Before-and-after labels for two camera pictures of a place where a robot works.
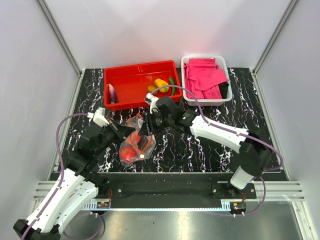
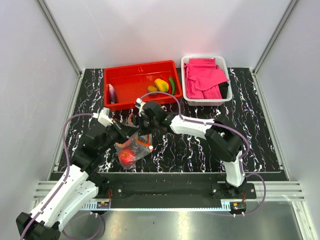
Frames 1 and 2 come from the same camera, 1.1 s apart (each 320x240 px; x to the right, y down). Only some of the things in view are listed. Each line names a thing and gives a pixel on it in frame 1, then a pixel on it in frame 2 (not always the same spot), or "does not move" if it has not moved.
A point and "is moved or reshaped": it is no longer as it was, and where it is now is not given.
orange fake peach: (135, 138) to (126, 144)
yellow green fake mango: (159, 83) does not move
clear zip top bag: (137, 147) is moved or reshaped
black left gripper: (126, 131) does not move
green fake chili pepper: (172, 83) does not move
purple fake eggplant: (112, 94) does not move
